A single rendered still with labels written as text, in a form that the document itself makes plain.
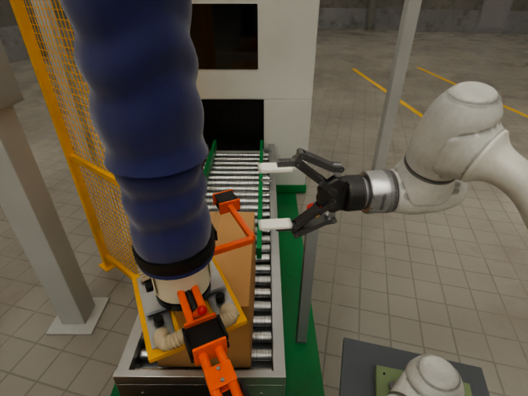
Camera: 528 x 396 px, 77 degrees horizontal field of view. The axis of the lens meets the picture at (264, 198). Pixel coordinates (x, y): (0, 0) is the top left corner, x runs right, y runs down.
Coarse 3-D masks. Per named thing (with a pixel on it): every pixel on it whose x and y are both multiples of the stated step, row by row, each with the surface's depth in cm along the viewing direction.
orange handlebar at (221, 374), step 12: (240, 216) 123; (240, 240) 112; (252, 240) 113; (216, 252) 108; (192, 288) 94; (180, 300) 91; (216, 348) 79; (204, 360) 76; (228, 360) 76; (204, 372) 74; (216, 372) 74; (228, 372) 74; (216, 384) 71; (228, 384) 73
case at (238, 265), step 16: (224, 224) 163; (224, 240) 153; (224, 256) 144; (240, 256) 144; (224, 272) 136; (240, 272) 136; (240, 288) 129; (240, 304) 123; (240, 336) 132; (240, 352) 137
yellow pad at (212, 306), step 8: (216, 264) 119; (224, 280) 113; (224, 288) 109; (208, 296) 106; (216, 296) 103; (224, 296) 104; (232, 296) 107; (208, 304) 104; (216, 304) 104; (216, 312) 101; (240, 312) 102; (240, 320) 100; (232, 328) 98
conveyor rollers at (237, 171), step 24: (216, 168) 300; (240, 168) 300; (216, 192) 263; (240, 192) 263; (264, 192) 263; (264, 216) 240; (264, 240) 217; (264, 288) 181; (264, 336) 157; (144, 360) 150; (264, 360) 149
